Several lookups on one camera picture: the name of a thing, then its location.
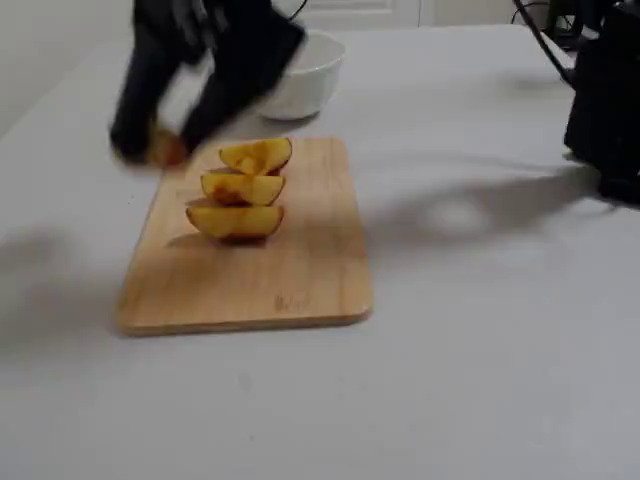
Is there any dark background equipment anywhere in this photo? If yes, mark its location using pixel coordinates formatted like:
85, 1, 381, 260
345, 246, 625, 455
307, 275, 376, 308
543, 0, 589, 51

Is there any wooden cutting board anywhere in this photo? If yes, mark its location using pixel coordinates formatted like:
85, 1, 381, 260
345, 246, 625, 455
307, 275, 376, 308
115, 135, 374, 337

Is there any largest apple slice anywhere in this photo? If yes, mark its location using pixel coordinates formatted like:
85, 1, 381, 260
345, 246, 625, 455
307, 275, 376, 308
147, 128, 189, 166

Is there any black camera cable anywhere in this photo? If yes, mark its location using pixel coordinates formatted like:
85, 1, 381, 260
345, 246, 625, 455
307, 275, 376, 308
510, 0, 579, 89

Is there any white ceramic bowl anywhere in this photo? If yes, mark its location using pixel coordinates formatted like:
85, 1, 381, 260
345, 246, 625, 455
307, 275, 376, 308
257, 29, 348, 121

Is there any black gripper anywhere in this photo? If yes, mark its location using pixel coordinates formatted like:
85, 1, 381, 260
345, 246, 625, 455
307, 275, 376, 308
108, 0, 307, 162

